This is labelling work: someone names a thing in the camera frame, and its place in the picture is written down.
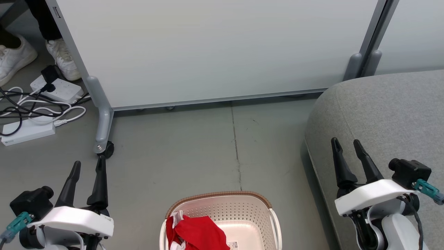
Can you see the grey partition foot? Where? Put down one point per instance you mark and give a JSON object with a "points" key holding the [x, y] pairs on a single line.
{"points": [[102, 121]]}

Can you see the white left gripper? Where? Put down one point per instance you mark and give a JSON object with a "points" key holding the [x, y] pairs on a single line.
{"points": [[79, 219]]}

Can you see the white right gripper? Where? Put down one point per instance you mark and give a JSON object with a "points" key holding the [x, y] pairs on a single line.
{"points": [[374, 195]]}

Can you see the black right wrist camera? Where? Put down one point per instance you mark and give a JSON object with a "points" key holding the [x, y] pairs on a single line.
{"points": [[411, 172]]}

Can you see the white sneaker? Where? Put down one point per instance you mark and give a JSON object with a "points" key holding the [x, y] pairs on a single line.
{"points": [[64, 59], [14, 59]]}

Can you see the plain red garment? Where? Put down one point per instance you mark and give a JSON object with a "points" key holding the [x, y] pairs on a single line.
{"points": [[201, 232]]}

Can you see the teal right camera connector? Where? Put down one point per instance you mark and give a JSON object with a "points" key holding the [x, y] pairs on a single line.
{"points": [[428, 190]]}

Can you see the black trouser leg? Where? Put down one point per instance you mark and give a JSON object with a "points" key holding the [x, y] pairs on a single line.
{"points": [[45, 17], [8, 40]]}

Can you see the large white partition panel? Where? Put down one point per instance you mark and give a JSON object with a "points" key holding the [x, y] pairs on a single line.
{"points": [[208, 48]]}

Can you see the plain white power strip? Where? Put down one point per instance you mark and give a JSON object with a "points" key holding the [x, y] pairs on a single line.
{"points": [[29, 131]]}

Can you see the teal left camera connector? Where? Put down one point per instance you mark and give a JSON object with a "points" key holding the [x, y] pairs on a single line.
{"points": [[17, 222]]}

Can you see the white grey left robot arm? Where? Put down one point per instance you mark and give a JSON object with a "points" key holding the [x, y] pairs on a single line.
{"points": [[52, 239]]}

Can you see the black plug adapter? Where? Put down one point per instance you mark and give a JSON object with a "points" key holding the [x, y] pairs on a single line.
{"points": [[50, 74]]}

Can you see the black caster wheel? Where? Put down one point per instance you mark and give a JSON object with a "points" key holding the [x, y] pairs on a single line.
{"points": [[109, 149]]}

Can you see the narrow white partition panel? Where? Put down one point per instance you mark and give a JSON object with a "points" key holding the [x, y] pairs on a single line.
{"points": [[412, 31]]}

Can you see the white power strip with sockets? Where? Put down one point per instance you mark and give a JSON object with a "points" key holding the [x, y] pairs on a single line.
{"points": [[64, 90]]}

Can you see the teal camera connector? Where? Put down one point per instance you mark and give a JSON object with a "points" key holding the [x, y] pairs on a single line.
{"points": [[17, 222], [428, 190]]}

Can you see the grey fabric sofa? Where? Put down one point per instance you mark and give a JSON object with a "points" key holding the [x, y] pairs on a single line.
{"points": [[381, 111]]}

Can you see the white perforated laundry basket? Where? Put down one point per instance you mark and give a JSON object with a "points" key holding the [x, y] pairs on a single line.
{"points": [[242, 215]]}

